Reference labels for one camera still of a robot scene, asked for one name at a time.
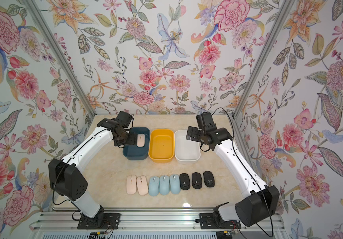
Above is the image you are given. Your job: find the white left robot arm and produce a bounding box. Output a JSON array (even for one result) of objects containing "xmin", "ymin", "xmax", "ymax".
[{"xmin": 48, "ymin": 112, "xmax": 137, "ymax": 219}]

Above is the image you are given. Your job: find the light blue mouse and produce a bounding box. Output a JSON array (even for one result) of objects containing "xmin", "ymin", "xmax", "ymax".
[
  {"xmin": 148, "ymin": 176, "xmax": 160, "ymax": 197},
  {"xmin": 169, "ymin": 174, "xmax": 181, "ymax": 195},
  {"xmin": 159, "ymin": 175, "xmax": 170, "ymax": 196}
]

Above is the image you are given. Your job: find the pink mouse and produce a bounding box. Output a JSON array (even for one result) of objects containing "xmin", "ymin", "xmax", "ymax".
[
  {"xmin": 137, "ymin": 133, "xmax": 146, "ymax": 147},
  {"xmin": 126, "ymin": 175, "xmax": 137, "ymax": 195},
  {"xmin": 136, "ymin": 175, "xmax": 149, "ymax": 196}
]

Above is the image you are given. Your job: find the aluminium corner post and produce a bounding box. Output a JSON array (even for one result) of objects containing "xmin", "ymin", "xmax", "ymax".
[
  {"xmin": 232, "ymin": 0, "xmax": 294, "ymax": 120},
  {"xmin": 23, "ymin": 0, "xmax": 96, "ymax": 118}
]

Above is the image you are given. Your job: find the yellow storage box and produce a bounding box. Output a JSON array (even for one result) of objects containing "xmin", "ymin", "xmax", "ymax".
[{"xmin": 149, "ymin": 129, "xmax": 174, "ymax": 163}]

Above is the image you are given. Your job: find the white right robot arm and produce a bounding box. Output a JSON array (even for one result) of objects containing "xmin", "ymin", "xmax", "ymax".
[{"xmin": 186, "ymin": 126, "xmax": 280, "ymax": 227}]

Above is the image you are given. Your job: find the white storage box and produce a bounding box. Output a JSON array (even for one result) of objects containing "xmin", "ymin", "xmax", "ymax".
[{"xmin": 174, "ymin": 129, "xmax": 201, "ymax": 164}]

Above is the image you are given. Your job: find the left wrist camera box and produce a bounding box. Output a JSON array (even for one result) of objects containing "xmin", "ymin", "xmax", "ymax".
[{"xmin": 115, "ymin": 111, "xmax": 133, "ymax": 128}]

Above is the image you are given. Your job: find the left aluminium corner post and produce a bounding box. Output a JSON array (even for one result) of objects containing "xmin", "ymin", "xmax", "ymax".
[{"xmin": 23, "ymin": 0, "xmax": 96, "ymax": 118}]

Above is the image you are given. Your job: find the dark teal storage box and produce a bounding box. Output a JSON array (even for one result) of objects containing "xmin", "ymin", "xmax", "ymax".
[{"xmin": 122, "ymin": 127, "xmax": 150, "ymax": 160}]

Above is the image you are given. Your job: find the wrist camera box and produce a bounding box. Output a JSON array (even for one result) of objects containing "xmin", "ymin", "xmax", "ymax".
[
  {"xmin": 196, "ymin": 112, "xmax": 217, "ymax": 133},
  {"xmin": 115, "ymin": 111, "xmax": 133, "ymax": 128}
]

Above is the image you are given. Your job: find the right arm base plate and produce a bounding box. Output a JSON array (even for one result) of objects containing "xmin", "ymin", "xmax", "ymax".
[{"xmin": 194, "ymin": 202, "xmax": 241, "ymax": 231}]

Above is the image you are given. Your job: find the right aluminium corner post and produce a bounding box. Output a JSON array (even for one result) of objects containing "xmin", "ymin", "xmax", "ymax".
[{"xmin": 232, "ymin": 0, "xmax": 294, "ymax": 120}]

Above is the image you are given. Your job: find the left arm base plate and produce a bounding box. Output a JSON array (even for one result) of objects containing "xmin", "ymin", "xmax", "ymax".
[{"xmin": 77, "ymin": 206, "xmax": 121, "ymax": 230}]

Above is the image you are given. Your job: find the black mouse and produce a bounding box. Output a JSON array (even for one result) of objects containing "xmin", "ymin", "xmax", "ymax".
[
  {"xmin": 203, "ymin": 171, "xmax": 215, "ymax": 188},
  {"xmin": 179, "ymin": 173, "xmax": 190, "ymax": 190},
  {"xmin": 191, "ymin": 172, "xmax": 202, "ymax": 189}
]

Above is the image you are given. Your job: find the aluminium front rail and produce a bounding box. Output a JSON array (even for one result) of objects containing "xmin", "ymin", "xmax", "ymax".
[{"xmin": 29, "ymin": 208, "xmax": 288, "ymax": 239}]

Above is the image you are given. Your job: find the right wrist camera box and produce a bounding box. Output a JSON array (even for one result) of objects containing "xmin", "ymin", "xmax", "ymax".
[{"xmin": 196, "ymin": 112, "xmax": 217, "ymax": 133}]

